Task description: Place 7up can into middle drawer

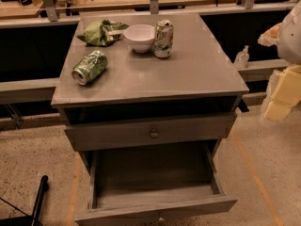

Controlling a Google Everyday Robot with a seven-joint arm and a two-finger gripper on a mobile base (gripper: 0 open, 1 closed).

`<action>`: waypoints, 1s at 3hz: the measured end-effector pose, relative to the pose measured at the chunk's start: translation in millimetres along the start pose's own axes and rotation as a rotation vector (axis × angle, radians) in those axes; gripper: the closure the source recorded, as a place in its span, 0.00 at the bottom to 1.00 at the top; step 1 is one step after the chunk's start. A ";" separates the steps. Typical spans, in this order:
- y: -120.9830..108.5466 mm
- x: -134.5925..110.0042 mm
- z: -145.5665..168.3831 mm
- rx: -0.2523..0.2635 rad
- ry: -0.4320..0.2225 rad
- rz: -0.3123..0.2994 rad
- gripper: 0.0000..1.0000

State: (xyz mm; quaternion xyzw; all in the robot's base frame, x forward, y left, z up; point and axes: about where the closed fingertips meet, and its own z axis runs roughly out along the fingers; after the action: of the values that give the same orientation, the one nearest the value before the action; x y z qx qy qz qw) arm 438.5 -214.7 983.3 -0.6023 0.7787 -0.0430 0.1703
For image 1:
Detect open grey middle drawer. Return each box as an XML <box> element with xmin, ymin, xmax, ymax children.
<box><xmin>75</xmin><ymin>141</ymin><xmax>237</xmax><ymax>226</ymax></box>

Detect crushed green soda can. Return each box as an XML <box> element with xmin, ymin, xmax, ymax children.
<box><xmin>71</xmin><ymin>50</ymin><xmax>108</xmax><ymax>86</ymax></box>

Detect clear sanitizer pump bottle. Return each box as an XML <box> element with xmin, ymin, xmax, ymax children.
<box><xmin>234</xmin><ymin>45</ymin><xmax>249</xmax><ymax>69</ymax></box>

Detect white ceramic bowl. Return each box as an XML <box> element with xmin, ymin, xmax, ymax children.
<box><xmin>124</xmin><ymin>24</ymin><xmax>155</xmax><ymax>53</ymax></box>

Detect green chip bag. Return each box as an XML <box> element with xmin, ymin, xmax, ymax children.
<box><xmin>77</xmin><ymin>20</ymin><xmax>129</xmax><ymax>47</ymax></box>

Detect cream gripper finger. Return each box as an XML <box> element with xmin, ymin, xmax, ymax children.
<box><xmin>258</xmin><ymin>23</ymin><xmax>281</xmax><ymax>47</ymax></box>

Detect white green 7up can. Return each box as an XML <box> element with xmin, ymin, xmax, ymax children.
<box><xmin>153</xmin><ymin>19</ymin><xmax>173</xmax><ymax>58</ymax></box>

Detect black pole stand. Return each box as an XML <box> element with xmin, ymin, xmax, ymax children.
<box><xmin>0</xmin><ymin>175</ymin><xmax>49</xmax><ymax>226</ymax></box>

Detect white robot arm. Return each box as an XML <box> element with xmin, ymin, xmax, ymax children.
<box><xmin>258</xmin><ymin>1</ymin><xmax>301</xmax><ymax>65</ymax></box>

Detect round metal top drawer knob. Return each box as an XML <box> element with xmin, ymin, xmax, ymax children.
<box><xmin>150</xmin><ymin>129</ymin><xmax>159</xmax><ymax>138</ymax></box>

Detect grey wooden drawer cabinet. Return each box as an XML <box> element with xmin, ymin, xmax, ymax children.
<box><xmin>51</xmin><ymin>13</ymin><xmax>250</xmax><ymax>226</ymax></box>

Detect closed grey top drawer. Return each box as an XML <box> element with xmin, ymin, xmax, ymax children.
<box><xmin>65</xmin><ymin>112</ymin><xmax>236</xmax><ymax>152</ymax></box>

